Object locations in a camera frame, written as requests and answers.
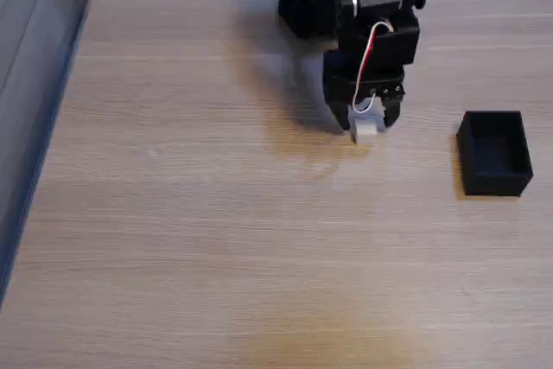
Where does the white cube block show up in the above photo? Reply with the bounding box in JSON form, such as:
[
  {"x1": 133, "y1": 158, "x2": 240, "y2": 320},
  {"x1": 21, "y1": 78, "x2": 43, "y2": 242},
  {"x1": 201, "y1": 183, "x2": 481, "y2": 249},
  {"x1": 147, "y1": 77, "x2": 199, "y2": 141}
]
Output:
[{"x1": 346, "y1": 103, "x2": 387, "y2": 146}]

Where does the black open box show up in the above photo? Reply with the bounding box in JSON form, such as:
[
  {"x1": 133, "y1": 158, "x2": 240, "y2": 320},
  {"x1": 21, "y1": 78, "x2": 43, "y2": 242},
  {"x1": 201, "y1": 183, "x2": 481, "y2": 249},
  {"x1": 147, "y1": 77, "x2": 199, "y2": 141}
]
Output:
[{"x1": 456, "y1": 110, "x2": 535, "y2": 198}]

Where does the white and red servo cable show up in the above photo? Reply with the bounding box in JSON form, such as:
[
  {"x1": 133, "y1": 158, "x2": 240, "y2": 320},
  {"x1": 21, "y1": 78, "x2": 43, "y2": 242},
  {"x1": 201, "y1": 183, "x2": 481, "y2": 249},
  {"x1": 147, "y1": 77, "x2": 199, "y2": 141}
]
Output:
[{"x1": 351, "y1": 20, "x2": 396, "y2": 115}]

